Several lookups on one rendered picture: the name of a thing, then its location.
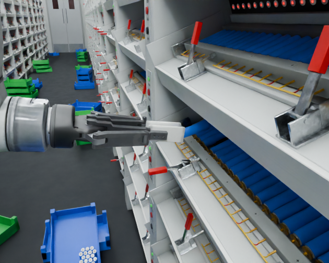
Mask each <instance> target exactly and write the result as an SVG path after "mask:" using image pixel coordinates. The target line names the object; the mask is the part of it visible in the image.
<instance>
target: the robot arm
mask: <svg viewBox="0 0 329 263"><path fill-rule="evenodd" d="M3 57H4V42H3V31H2V22H1V15H0V152H5V151H13V152H19V151H24V152H45V151H46V150H47V148H48V145H51V147H52V148H66V149H70V148H72V147H73V146H74V140H79V141H84V142H91V143H92V148H93V149H101V148H106V147H131V146H148V144H149V141H165V142H183V138H184V133H185V127H181V123H178V122H159V121H146V119H147V117H145V116H143V119H142V120H141V118H140V117H136V116H126V115H117V114H108V113H101V112H97V111H91V112H90V114H87V115H78V116H77V115H75V107H74V106H73V105H62V104H55V105H53V106H52V107H50V103H49V101H48V100H47V99H36V98H34V99H33V98H22V97H10V96H8V95H7V91H6V88H5V85H4V81H3Z"/></svg>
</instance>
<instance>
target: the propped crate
mask: <svg viewBox="0 0 329 263"><path fill-rule="evenodd" d="M50 214H51V250H50V263H79V261H80V258H79V253H80V252H81V249H82V248H86V247H89V248H90V247H91V246H93V247H94V249H96V250H97V260H98V263H101V259H100V247H99V237H98V226H97V214H96V206H95V202H93V203H91V206H85V207H79V208H72V209H66V210H59V211H55V209H51V210H50Z"/></svg>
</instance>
